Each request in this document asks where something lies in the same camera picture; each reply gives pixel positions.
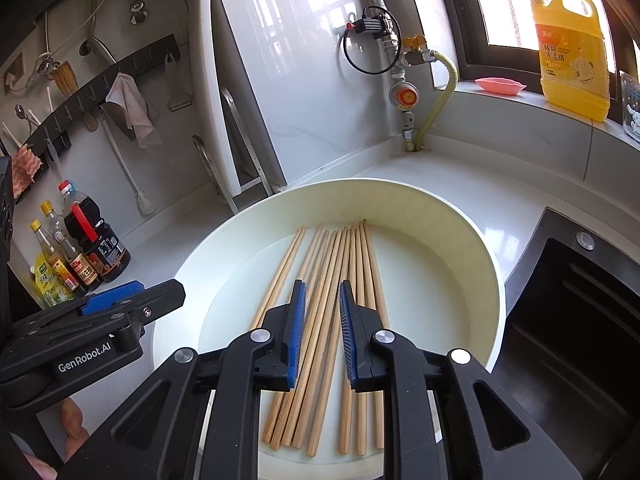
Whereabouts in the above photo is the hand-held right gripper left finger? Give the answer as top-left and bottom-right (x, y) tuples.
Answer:
(65, 280), (307, 480)

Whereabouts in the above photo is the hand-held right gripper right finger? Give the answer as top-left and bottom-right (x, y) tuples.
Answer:
(337, 280), (583, 480)

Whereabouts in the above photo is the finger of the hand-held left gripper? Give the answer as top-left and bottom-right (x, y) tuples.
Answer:
(14, 281), (147, 334)
(75, 279), (187, 337)

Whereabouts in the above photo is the pile of wooden chopsticks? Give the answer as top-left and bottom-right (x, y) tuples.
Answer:
(250, 218), (391, 457)

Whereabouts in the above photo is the cream round basin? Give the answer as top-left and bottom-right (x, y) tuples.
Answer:
(151, 178), (506, 480)

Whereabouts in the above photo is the person's left hand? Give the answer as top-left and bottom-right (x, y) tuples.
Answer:
(22, 397), (91, 480)

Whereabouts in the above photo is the clear soy sauce bottle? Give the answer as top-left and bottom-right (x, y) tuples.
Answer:
(40, 199), (101, 291)

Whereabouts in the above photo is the large dark soy sauce bottle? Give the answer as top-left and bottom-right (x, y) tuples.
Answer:
(57, 180), (132, 283)

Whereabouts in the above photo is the slim yellow-capped vinegar bottle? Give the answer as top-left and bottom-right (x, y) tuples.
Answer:
(29, 219), (87, 297)

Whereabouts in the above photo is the yellow seasoning pouch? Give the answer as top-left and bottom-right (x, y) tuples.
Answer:
(32, 252), (76, 309)

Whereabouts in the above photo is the dark kitchen appliance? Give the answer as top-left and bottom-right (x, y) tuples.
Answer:
(0, 155), (15, 266)

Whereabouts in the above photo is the pink patterned cloth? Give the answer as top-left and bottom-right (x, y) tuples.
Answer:
(11, 144), (43, 200)

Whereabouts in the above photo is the pinkish white rag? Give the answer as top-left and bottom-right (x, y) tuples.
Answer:
(99, 72), (163, 149)

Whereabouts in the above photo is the white hanging peeler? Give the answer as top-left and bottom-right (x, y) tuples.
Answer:
(165, 52), (193, 113)

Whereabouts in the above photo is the black kitchen sink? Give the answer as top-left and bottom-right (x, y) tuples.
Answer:
(492, 207), (640, 480)

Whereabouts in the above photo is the white cutting board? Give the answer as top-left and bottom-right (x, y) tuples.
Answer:
(197, 0), (288, 196)

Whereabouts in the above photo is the bamboo pot brush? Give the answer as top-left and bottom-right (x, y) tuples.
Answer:
(51, 61), (78, 98)

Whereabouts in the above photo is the metal ladle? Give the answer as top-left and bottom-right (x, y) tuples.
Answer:
(79, 35), (117, 66)

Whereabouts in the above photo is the round grey orange gas valve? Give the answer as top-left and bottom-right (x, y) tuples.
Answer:
(389, 79), (420, 112)

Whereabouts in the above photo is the pink soap dish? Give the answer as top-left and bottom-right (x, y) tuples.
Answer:
(474, 77), (528, 97)

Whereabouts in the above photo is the black red solenoid valve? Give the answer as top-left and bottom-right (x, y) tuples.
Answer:
(346, 10), (391, 38)

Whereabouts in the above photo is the yellow detergent jug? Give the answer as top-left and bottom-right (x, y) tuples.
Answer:
(529, 0), (612, 122)

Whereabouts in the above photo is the clear cartoon print container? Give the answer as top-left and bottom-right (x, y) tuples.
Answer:
(619, 70), (640, 148)

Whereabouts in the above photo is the white long-handled brush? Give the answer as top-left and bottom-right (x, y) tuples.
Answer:
(100, 110), (156, 217)

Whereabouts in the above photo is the black wall hook rail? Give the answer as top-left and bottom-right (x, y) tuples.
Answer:
(24, 34), (181, 148)

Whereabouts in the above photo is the wall socket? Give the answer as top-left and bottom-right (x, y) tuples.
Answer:
(2, 52), (26, 96)

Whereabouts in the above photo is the yellow gas hose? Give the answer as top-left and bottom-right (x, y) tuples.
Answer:
(407, 50), (458, 153)

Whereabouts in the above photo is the black cable loop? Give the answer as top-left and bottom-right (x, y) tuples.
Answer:
(343, 6), (403, 75)

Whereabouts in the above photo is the yellow-handled gas valve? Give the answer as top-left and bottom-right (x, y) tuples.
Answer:
(401, 34), (436, 67)

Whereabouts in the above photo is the window with dark frame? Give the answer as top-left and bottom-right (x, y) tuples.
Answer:
(432, 0), (640, 91)

